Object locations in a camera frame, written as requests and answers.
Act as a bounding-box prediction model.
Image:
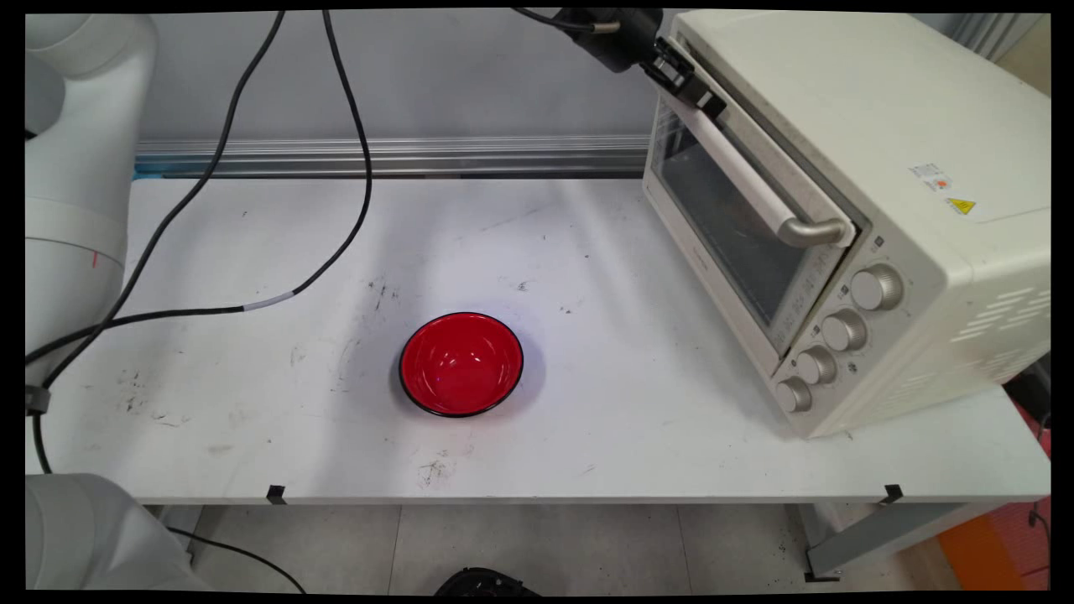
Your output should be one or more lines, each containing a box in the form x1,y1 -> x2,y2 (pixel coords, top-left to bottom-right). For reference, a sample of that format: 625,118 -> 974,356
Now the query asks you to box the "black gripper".
550,8 -> 727,119

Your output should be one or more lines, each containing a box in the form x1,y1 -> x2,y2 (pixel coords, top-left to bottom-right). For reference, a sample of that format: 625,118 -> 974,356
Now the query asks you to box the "oven glass door with handle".
642,38 -> 861,357

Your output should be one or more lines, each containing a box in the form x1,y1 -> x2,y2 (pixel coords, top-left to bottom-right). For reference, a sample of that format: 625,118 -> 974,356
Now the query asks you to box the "cream toaster oven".
644,10 -> 1051,440

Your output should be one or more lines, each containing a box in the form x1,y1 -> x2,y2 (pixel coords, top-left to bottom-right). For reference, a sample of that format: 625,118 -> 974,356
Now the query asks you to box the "white label sticker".
909,162 -> 954,193

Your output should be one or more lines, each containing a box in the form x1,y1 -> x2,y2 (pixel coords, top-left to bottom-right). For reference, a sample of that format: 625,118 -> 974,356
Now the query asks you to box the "large silver oven knob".
850,264 -> 905,313

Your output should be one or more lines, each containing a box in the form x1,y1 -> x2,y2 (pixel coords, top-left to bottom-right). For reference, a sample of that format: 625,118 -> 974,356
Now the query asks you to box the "small silver oven knob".
775,376 -> 815,414

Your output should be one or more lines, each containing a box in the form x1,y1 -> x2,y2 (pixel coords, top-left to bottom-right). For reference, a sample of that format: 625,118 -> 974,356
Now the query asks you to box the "red bowl black rim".
399,312 -> 525,419

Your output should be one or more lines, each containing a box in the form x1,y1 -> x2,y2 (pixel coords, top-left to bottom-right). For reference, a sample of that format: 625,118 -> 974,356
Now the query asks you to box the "grey table leg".
793,502 -> 1001,583

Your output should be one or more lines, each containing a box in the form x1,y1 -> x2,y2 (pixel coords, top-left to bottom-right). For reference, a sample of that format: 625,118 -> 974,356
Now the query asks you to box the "black object on floor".
434,567 -> 540,596

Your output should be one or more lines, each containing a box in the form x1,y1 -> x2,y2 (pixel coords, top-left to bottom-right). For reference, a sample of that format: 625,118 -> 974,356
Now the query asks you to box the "orange floor object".
936,512 -> 1051,592

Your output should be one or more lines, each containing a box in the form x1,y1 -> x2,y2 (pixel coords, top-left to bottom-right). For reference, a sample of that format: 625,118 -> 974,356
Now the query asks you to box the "aluminium rail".
134,136 -> 652,180

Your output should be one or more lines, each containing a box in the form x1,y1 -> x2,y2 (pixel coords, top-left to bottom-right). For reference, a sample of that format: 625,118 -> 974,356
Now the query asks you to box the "black cable with grey tape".
25,10 -> 374,363

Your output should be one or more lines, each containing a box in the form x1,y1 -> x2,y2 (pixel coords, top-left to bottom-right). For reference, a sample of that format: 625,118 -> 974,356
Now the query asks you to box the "black floor cable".
168,526 -> 308,595

